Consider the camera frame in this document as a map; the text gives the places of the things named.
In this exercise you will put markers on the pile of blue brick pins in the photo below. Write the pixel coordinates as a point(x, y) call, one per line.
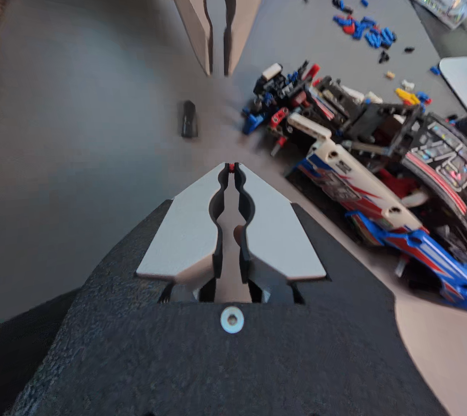
point(372, 33)

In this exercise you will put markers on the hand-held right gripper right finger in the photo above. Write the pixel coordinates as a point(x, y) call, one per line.
point(281, 241)

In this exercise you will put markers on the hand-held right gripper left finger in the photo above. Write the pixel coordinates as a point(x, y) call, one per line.
point(182, 237)

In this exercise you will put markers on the small black brick piece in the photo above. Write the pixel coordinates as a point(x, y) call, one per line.
point(188, 118)

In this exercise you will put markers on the toy brick race car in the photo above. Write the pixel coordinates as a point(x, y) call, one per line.
point(350, 175)

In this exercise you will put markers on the white book stand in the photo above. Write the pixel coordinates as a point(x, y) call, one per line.
point(456, 80)

